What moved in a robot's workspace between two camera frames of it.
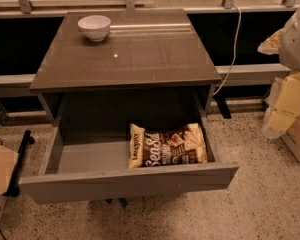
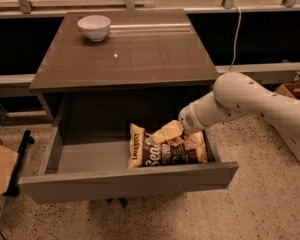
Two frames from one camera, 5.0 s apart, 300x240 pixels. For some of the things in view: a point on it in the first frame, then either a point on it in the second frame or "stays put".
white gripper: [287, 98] → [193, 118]
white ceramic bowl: [96, 27] stays put
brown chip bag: [166, 146] stays put
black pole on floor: [13, 188] stays put
